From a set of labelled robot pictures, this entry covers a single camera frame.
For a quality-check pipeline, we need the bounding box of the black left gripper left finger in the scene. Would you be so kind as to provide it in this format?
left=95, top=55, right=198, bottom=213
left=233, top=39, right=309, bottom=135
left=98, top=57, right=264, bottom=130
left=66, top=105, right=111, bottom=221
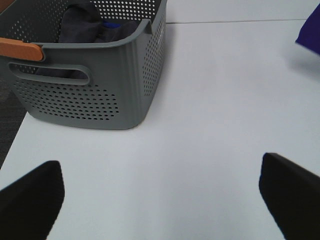
left=0, top=160, right=65, bottom=240

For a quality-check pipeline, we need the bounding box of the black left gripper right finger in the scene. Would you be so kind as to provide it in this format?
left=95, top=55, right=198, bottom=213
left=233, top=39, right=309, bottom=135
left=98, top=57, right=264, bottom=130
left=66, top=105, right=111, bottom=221
left=258, top=152, right=320, bottom=240

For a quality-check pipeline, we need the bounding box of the purple towel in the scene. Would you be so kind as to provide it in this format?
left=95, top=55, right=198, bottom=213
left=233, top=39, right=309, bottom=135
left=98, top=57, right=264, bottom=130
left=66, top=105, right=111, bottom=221
left=295, top=5, right=320, bottom=55

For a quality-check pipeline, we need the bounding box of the grey perforated plastic basket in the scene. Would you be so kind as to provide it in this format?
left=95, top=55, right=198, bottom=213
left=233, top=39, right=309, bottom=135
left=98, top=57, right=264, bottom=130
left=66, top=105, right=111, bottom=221
left=0, top=0, right=167, bottom=130

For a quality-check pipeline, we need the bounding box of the dark grey towel in basket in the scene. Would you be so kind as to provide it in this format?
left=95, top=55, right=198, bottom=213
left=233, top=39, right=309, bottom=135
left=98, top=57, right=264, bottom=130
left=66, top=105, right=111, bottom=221
left=34, top=3, right=140, bottom=80

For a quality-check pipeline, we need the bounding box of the blue towel in basket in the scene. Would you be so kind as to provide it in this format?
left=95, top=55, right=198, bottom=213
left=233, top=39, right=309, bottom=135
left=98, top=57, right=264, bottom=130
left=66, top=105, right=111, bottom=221
left=102, top=21, right=122, bottom=29

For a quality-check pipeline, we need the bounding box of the orange wooden basket handle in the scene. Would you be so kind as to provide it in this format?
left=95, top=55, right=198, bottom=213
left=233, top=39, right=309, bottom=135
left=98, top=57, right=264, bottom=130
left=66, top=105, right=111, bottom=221
left=0, top=37, right=44, bottom=61

